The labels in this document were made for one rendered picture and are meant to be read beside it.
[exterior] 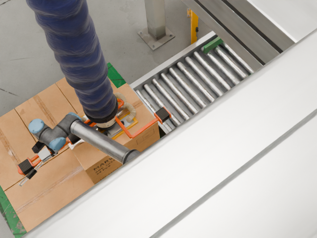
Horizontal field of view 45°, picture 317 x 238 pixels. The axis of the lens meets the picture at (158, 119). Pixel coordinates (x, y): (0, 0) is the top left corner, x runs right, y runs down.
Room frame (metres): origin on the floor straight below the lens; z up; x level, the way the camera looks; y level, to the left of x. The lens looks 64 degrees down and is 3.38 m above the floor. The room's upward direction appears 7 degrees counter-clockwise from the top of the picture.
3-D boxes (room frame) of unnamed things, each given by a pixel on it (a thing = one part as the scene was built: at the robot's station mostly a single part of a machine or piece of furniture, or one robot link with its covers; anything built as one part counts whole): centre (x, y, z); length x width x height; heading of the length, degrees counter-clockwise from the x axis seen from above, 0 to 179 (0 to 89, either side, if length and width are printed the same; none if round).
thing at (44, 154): (0.96, 0.76, 1.07); 0.07 x 0.07 x 0.04; 32
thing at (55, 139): (0.92, 0.60, 1.39); 0.12 x 0.12 x 0.09; 47
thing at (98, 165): (1.19, 0.36, 0.74); 0.60 x 0.40 x 0.40; 119
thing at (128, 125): (1.12, 0.31, 0.97); 0.34 x 0.10 x 0.05; 122
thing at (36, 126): (0.99, 0.69, 1.38); 0.10 x 0.09 x 0.12; 47
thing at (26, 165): (0.90, 0.88, 1.07); 0.08 x 0.07 x 0.05; 122
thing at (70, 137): (1.07, 0.57, 1.07); 0.10 x 0.08 x 0.06; 32
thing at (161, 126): (1.39, 0.05, 0.58); 0.70 x 0.03 x 0.06; 30
